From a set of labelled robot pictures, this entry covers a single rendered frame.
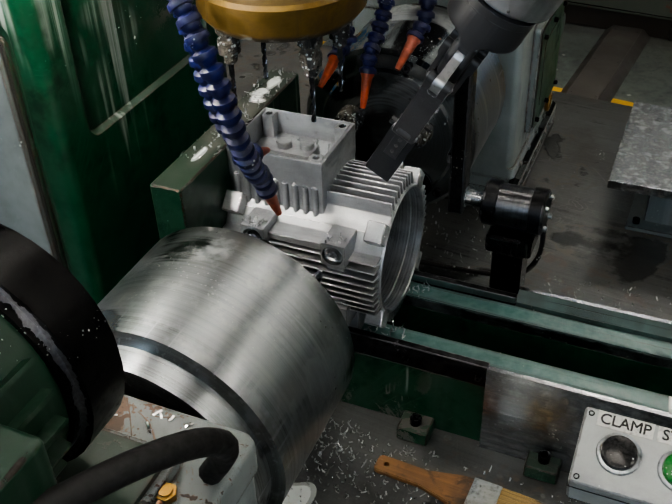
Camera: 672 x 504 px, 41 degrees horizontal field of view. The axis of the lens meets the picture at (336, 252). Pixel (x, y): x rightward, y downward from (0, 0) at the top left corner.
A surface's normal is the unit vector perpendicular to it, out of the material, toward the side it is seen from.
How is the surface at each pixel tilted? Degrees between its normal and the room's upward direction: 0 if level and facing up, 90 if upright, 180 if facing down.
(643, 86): 0
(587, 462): 23
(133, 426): 0
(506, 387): 90
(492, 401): 90
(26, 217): 90
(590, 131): 0
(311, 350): 62
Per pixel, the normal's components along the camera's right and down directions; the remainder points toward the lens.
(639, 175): -0.03, -0.79
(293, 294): 0.56, -0.48
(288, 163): -0.39, 0.57
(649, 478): -0.18, -0.51
